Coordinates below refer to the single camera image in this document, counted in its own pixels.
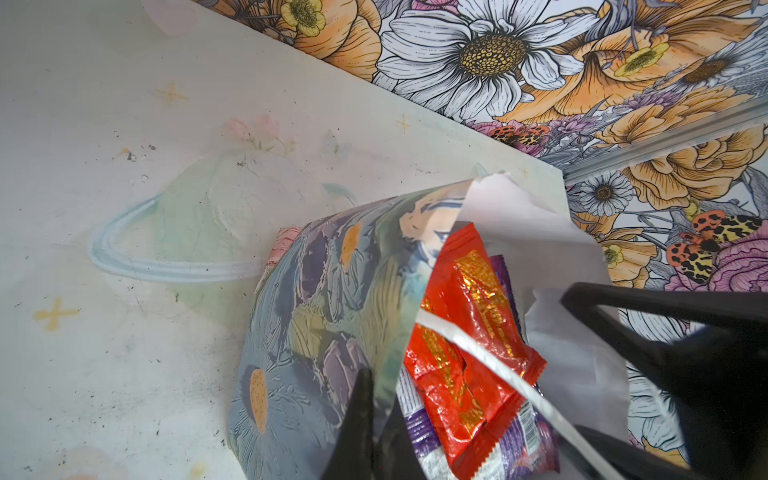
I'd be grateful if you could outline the purple snack packet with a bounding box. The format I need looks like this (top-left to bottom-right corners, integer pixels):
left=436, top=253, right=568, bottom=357
left=405, top=245, right=559, bottom=479

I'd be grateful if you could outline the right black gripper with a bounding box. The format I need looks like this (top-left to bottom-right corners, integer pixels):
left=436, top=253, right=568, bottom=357
left=560, top=283, right=767, bottom=479

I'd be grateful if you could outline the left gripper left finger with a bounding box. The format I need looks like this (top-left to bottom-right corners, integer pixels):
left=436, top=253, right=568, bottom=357
left=321, top=368, right=374, bottom=480

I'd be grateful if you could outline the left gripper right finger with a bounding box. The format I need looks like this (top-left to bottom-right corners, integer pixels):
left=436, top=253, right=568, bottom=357
left=376, top=401, right=426, bottom=480

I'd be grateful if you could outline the red snack packet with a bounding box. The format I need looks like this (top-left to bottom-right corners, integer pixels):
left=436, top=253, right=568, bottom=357
left=404, top=224, right=546, bottom=479

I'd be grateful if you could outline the right aluminium corner post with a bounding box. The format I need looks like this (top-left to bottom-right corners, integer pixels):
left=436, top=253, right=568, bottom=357
left=563, top=96, right=767, bottom=185

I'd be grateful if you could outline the floral paper gift bag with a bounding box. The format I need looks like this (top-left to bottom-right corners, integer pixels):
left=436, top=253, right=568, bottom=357
left=229, top=173, right=629, bottom=479

